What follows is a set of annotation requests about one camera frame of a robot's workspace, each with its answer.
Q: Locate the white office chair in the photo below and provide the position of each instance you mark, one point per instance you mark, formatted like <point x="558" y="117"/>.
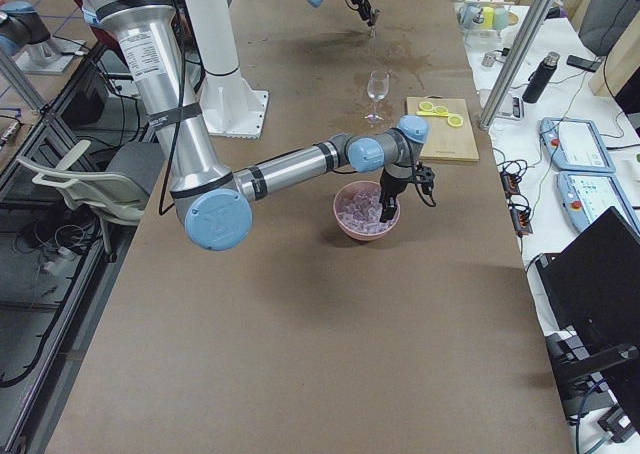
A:
<point x="117" y="195"/>

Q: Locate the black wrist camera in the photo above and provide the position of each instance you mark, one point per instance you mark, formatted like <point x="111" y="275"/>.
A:
<point x="424" y="178"/>

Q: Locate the blue teach pendant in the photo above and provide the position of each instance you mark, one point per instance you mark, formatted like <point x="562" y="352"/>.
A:
<point x="587" y="195"/>
<point x="575" y="145"/>

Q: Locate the aluminium frame post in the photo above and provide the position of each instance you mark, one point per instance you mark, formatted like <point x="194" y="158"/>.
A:
<point x="522" y="42"/>

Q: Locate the bamboo cutting board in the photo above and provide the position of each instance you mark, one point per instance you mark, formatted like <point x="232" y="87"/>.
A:
<point x="446" y="143"/>

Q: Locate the lower blue teach pendant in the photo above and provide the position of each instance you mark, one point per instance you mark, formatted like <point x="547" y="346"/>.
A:
<point x="587" y="195"/>

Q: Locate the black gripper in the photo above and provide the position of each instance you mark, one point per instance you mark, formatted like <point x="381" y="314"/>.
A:
<point x="359" y="0"/>
<point x="390" y="188"/>

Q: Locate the white camera post base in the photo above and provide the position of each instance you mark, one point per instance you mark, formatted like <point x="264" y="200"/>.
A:
<point x="229" y="105"/>

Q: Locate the upper blue teach pendant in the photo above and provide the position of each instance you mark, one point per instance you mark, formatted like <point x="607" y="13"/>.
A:
<point x="575" y="145"/>

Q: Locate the black water bottle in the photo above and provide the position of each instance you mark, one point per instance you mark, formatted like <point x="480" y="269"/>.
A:
<point x="539" y="80"/>

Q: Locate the pink bowl of ice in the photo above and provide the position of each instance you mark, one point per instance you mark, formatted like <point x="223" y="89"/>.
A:
<point x="358" y="211"/>

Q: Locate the small steel cup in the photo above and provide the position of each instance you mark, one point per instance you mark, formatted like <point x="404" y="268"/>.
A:
<point x="489" y="60"/>

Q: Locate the clear wine glass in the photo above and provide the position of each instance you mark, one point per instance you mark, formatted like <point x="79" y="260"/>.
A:
<point x="377" y="90"/>

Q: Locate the black smartphone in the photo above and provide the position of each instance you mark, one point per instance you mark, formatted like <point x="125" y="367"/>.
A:
<point x="583" y="64"/>

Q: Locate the white kitchen scale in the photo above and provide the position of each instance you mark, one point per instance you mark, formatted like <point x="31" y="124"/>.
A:
<point x="512" y="108"/>

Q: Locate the yellow lemon slice far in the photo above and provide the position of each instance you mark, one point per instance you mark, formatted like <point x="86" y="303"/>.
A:
<point x="426" y="106"/>

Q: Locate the yellow lemon slice near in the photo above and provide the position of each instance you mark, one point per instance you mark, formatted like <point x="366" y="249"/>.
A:
<point x="455" y="120"/>

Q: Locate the yellow cup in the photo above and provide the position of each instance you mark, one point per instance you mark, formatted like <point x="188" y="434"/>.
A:
<point x="485" y="17"/>

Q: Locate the yellow plastic stick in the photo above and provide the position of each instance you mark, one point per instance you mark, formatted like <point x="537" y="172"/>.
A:
<point x="433" y="114"/>

